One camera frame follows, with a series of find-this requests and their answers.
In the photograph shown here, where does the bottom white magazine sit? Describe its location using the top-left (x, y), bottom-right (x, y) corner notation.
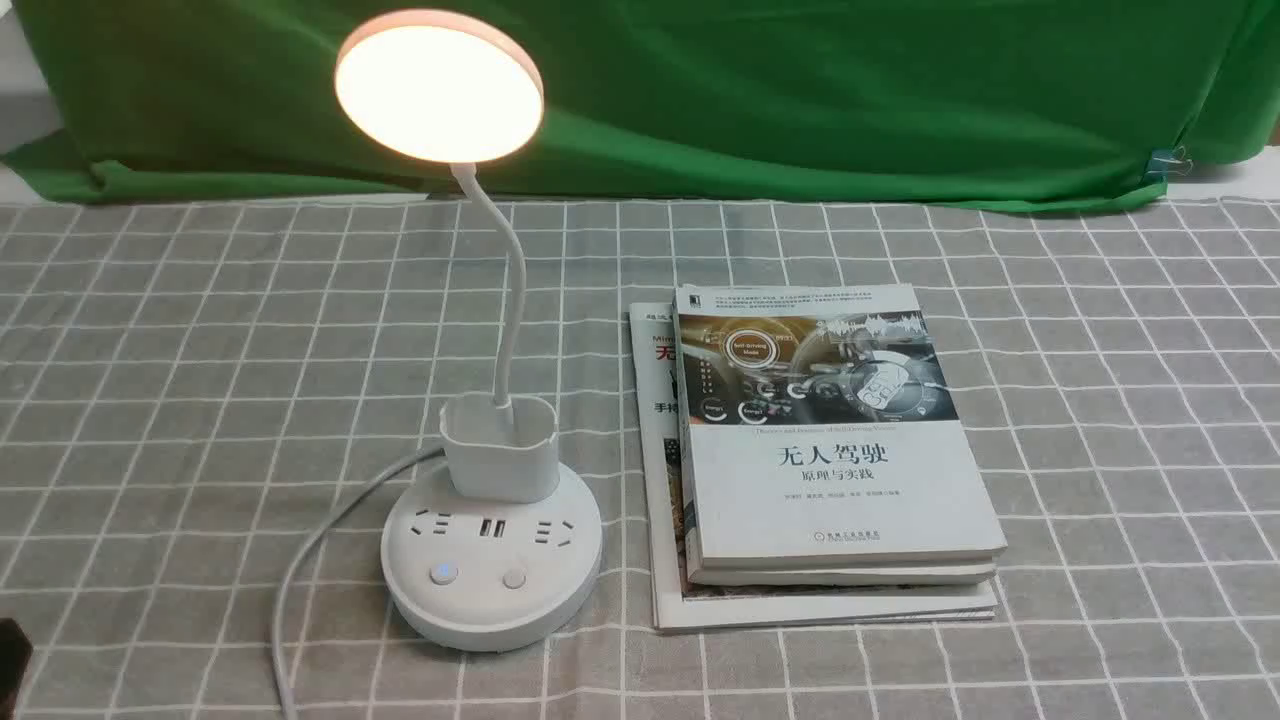
top-left (628, 302), bottom-right (997, 632)

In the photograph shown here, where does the grey checkered tablecloth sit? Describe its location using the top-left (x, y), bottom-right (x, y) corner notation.
top-left (1, 200), bottom-right (1279, 719)

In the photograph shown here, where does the white desk lamp with sockets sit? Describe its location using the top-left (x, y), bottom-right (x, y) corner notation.
top-left (334, 9), bottom-right (603, 652)

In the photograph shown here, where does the white lamp power cable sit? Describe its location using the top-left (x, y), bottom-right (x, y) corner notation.
top-left (271, 446), bottom-right (445, 720)

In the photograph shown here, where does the dark object at left edge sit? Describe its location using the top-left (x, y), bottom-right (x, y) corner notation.
top-left (0, 618), bottom-right (35, 720)

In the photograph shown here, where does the green backdrop cloth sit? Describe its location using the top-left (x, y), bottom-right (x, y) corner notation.
top-left (3, 1), bottom-right (1279, 213)

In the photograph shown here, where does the blue binder clip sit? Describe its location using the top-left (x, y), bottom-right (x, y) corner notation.
top-left (1143, 145), bottom-right (1194, 184)

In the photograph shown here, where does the grey self-driving textbook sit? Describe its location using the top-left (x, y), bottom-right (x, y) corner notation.
top-left (672, 284), bottom-right (1009, 575)

